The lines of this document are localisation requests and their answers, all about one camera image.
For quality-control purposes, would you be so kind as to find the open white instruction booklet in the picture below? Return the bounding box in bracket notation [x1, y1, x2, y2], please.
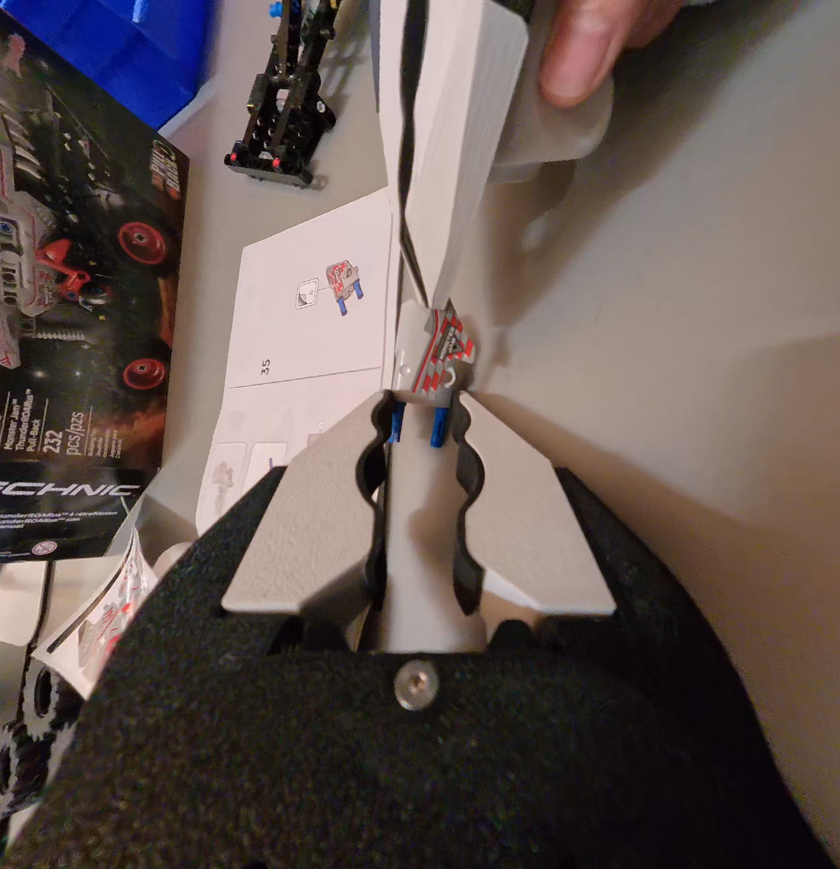
[192, 186, 402, 537]

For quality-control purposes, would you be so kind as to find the red grey sticker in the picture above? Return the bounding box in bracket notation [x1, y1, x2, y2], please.
[409, 299, 478, 401]

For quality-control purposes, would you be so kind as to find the white sticker sheet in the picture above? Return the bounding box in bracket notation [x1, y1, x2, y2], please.
[29, 526, 159, 700]

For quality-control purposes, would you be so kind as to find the black toy set box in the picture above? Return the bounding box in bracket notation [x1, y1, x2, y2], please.
[0, 14, 190, 564]

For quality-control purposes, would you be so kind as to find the black toy chassis frame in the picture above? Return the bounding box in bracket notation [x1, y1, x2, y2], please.
[223, 0, 337, 187]

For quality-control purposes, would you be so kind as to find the grey toy panel piece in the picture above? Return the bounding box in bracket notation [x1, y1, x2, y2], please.
[390, 299, 478, 410]

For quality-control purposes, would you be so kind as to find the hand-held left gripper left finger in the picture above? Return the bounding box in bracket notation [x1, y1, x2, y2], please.
[222, 390, 394, 615]

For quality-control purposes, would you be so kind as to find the grey desk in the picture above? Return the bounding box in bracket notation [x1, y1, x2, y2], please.
[0, 0, 840, 869]

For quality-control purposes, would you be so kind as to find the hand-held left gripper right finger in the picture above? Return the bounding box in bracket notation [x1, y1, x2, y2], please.
[450, 392, 617, 635]

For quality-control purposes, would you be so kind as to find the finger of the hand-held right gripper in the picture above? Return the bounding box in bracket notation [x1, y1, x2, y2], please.
[403, 0, 529, 306]
[369, 0, 431, 303]

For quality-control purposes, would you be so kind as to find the person's right hand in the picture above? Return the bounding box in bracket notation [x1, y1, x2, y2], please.
[538, 0, 685, 110]

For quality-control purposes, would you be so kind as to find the blue storage bin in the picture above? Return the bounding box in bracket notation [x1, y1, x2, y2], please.
[0, 0, 218, 131]

